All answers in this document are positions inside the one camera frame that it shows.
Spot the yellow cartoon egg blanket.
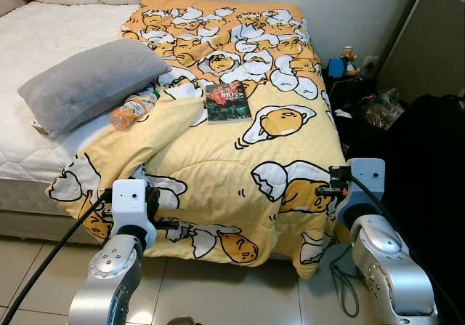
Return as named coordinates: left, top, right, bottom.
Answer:
left=46, top=0, right=349, bottom=279

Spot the orange juice plastic bottle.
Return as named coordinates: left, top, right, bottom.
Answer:
left=109, top=89, right=161, bottom=130

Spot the dark cover paperback book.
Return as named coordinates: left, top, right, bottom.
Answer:
left=204, top=82, right=253, bottom=125

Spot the grey pillow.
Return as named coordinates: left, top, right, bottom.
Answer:
left=17, top=39, right=173, bottom=139

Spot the clear crumpled plastic bag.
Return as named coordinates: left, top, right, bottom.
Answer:
left=363, top=88, right=405, bottom=130

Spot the black luggage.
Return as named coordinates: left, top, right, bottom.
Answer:
left=323, top=76, right=465, bottom=325

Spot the small blue box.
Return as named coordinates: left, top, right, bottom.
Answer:
left=328, top=57, right=347, bottom=79

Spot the small brown figurine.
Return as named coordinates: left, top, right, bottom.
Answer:
left=341, top=46, right=361, bottom=77

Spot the beige bed base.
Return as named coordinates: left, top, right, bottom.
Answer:
left=0, top=178, right=99, bottom=244

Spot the dark grey wardrobe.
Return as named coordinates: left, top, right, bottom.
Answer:
left=376, top=0, right=465, bottom=106

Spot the white quilted mattress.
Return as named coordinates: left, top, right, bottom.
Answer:
left=0, top=4, right=150, bottom=189

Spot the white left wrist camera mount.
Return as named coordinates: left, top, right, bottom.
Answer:
left=110, top=180, right=158, bottom=250

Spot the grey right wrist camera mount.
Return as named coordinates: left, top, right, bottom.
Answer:
left=346, top=158, right=387, bottom=225

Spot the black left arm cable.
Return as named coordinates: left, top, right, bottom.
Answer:
left=0, top=188, right=114, bottom=325

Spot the dark floor cable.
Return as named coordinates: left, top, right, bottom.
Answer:
left=329, top=244, right=362, bottom=319

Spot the white wall outlet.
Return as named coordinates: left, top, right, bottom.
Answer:
left=363, top=55, right=381, bottom=73

